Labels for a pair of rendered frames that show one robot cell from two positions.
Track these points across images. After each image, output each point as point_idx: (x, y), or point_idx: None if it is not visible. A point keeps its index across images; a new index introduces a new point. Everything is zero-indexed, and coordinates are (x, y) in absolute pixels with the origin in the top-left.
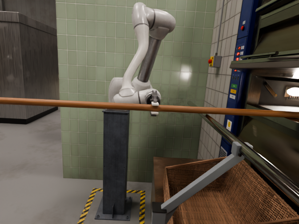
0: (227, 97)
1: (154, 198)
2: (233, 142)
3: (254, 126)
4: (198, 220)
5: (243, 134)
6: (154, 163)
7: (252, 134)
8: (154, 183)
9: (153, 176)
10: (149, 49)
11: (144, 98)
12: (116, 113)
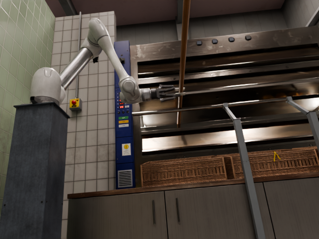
0: (107, 131)
1: (141, 203)
2: (224, 103)
3: (153, 139)
4: None
5: (146, 147)
6: (88, 192)
7: (154, 143)
8: (129, 192)
9: (96, 206)
10: (85, 60)
11: (140, 92)
12: (61, 113)
